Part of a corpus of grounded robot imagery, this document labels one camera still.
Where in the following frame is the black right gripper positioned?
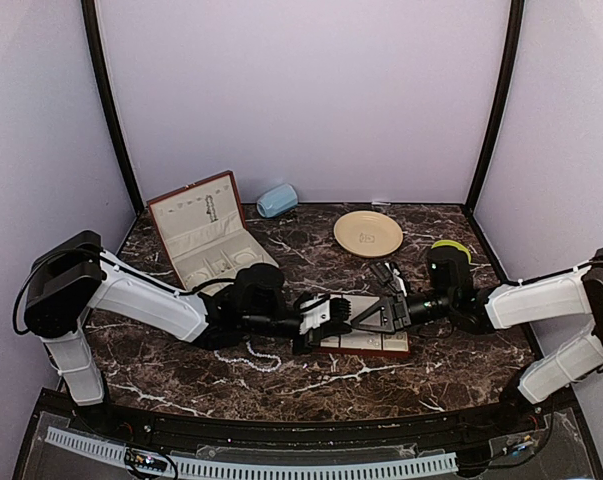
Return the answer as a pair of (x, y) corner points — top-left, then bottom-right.
(352, 288), (456, 335)

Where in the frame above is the red earring tray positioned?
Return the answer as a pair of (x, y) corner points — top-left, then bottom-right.
(310, 294), (411, 357)

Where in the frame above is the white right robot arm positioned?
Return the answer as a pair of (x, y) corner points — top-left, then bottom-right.
(351, 241), (603, 434)

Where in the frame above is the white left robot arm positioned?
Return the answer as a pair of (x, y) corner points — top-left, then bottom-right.
(12, 230), (338, 436)

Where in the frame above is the red wooden jewelry box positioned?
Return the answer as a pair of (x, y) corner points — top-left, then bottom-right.
(148, 171), (277, 290)

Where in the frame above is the silver bangle back compartment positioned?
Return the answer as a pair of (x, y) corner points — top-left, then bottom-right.
(232, 250), (257, 265)

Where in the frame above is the silver bangle compartment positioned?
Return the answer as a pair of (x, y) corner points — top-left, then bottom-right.
(186, 268), (211, 289)
(232, 250), (257, 265)

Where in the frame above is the silver bangle left compartment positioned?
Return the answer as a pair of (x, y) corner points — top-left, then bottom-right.
(186, 268), (211, 289)

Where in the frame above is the cream ceramic plate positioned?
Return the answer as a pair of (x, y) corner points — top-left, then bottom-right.
(333, 210), (403, 258)

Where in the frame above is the green small bowl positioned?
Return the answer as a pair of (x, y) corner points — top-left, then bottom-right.
(431, 239), (472, 263)

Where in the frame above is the light blue cup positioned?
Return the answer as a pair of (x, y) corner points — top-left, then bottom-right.
(256, 184), (298, 218)

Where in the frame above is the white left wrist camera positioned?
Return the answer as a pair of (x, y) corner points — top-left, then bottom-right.
(293, 293), (352, 337)

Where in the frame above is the white pearl necklace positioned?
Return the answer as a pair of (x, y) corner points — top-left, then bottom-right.
(212, 339), (283, 373)

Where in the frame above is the white slotted cable duct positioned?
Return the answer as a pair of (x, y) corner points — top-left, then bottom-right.
(44, 427), (458, 479)

